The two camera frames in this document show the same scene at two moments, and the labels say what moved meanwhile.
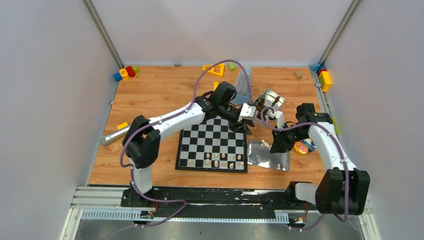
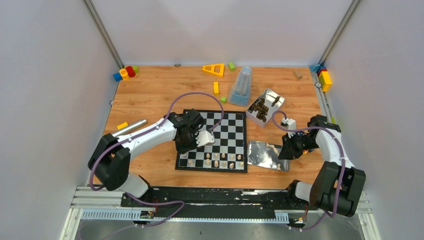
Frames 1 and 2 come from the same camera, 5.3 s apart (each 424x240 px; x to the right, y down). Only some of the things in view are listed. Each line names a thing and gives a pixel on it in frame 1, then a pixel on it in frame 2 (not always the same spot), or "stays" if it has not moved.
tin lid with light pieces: [259, 154] stays
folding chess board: [211, 145] stays
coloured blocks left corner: [125, 74] stays
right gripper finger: [281, 141] → [292, 147]
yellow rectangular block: [215, 85] stays
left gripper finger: [241, 126] → [183, 145]
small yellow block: [122, 125] stays
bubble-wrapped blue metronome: [244, 86] stays
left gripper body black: [241, 122] → [185, 143]
